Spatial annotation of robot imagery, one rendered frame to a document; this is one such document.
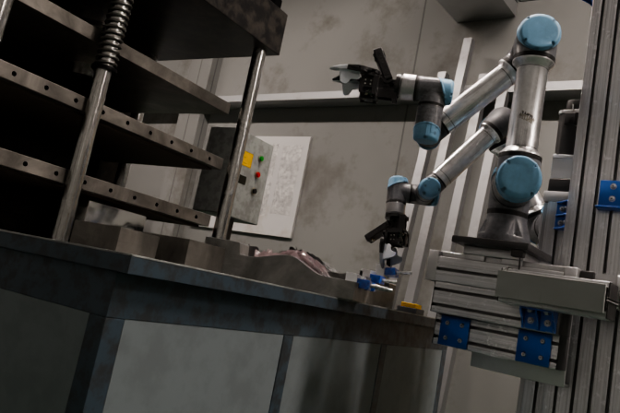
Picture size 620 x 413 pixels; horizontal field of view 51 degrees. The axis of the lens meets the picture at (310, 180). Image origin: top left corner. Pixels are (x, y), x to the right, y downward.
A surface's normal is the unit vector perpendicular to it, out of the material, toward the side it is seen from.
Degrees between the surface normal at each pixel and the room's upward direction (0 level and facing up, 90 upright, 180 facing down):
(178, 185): 90
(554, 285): 90
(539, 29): 82
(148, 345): 90
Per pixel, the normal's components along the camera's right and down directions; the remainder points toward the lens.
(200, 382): 0.84, 0.07
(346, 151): -0.58, -0.26
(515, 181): -0.20, -0.08
